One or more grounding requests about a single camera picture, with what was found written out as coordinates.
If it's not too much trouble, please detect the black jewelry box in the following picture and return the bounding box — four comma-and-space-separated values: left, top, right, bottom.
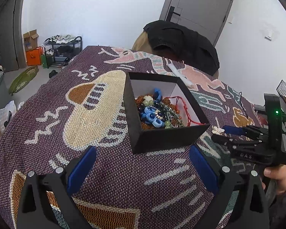
123, 72, 210, 154

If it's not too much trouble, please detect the green leaf-shaped mat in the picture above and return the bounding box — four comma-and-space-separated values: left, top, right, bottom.
9, 66, 39, 96

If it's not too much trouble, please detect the tan chair back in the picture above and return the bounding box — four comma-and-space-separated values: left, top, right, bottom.
132, 31, 219, 78

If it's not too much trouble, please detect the red string bead bracelet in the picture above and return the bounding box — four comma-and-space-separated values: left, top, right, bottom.
168, 95, 206, 127

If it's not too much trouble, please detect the black knitted garment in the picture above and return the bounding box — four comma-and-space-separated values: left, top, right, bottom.
143, 20, 219, 76

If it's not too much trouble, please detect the black shoe rack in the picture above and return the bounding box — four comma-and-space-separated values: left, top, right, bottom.
41, 35, 83, 69

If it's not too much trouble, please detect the grey door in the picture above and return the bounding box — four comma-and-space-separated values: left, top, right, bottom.
160, 0, 234, 46

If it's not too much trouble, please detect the dark green bead bracelet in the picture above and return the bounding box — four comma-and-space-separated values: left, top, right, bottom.
138, 100, 186, 129

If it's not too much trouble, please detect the purple patterned woven blanket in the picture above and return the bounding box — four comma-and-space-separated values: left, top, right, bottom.
0, 46, 269, 228

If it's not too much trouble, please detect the white butterfly hair clip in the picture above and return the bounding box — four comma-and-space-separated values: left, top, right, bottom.
212, 126, 225, 135

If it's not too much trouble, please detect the person's right hand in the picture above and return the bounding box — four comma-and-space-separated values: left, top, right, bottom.
264, 165, 286, 195

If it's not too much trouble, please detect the brown rudraksha bead bracelet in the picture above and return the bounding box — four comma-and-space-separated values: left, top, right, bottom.
134, 94, 182, 130

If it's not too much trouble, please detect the white fabric strip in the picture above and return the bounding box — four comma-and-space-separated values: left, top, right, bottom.
167, 64, 194, 87

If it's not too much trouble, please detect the blue flower bead ornament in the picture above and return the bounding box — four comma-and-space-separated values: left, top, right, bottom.
139, 106, 165, 128

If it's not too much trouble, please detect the orange box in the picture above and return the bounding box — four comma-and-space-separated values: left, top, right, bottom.
26, 47, 43, 66

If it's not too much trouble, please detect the brown cardboard box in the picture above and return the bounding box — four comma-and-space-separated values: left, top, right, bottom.
23, 30, 39, 52

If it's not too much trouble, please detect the black slippers pair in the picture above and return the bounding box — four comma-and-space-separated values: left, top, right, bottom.
48, 70, 58, 79

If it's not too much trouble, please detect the open box with packing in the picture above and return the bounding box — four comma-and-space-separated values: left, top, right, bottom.
0, 100, 24, 137

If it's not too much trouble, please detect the black door handle lock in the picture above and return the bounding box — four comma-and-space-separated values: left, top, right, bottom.
166, 6, 181, 22

